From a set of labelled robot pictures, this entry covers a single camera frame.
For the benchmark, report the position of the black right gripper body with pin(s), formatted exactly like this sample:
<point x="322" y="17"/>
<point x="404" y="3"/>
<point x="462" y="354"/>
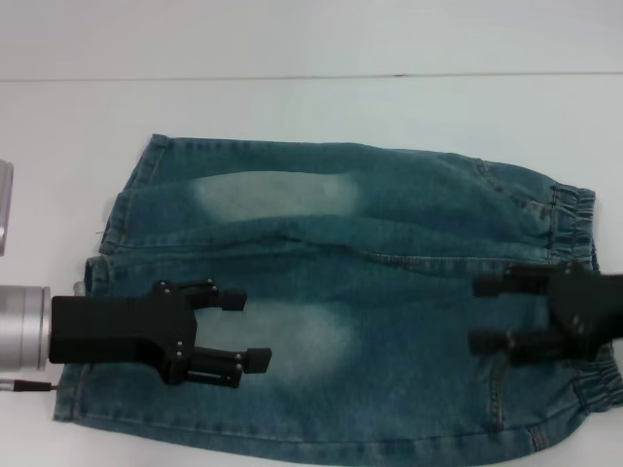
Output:
<point x="589" y="311"/>

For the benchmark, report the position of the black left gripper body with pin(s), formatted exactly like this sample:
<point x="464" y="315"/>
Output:
<point x="112" y="331"/>

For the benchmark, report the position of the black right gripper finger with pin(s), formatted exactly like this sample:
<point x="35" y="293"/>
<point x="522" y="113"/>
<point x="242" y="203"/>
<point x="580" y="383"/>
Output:
<point x="491" y="286"/>
<point x="487" y="343"/>

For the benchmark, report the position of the small silver connector plug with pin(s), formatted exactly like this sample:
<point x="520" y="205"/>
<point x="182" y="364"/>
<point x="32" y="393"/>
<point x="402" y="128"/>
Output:
<point x="79" y="288"/>

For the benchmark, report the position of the blue denim shorts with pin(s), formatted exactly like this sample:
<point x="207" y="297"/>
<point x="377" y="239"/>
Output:
<point x="370" y="301"/>

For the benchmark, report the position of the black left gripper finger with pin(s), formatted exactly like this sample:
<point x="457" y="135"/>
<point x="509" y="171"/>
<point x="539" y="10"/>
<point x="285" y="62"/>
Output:
<point x="233" y="300"/>
<point x="258" y="361"/>

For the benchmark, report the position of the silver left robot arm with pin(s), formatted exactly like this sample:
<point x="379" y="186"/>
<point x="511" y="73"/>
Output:
<point x="24" y="326"/>

